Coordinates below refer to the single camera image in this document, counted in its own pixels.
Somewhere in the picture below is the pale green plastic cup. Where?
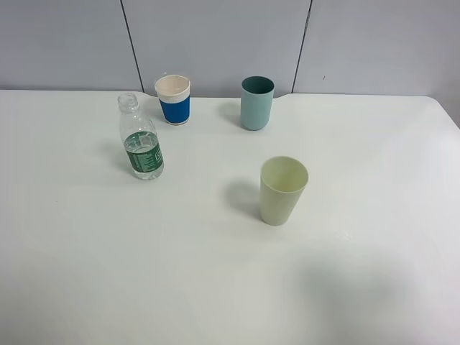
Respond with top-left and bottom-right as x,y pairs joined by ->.
260,156 -> 309,226

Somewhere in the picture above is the clear plastic bottle green label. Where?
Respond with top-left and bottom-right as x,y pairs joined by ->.
118,93 -> 164,180

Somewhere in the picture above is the teal plastic cup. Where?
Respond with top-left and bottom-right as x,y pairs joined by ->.
240,76 -> 275,131

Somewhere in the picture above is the blue sleeved paper cup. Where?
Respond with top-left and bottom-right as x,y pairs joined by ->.
155,75 -> 190,125

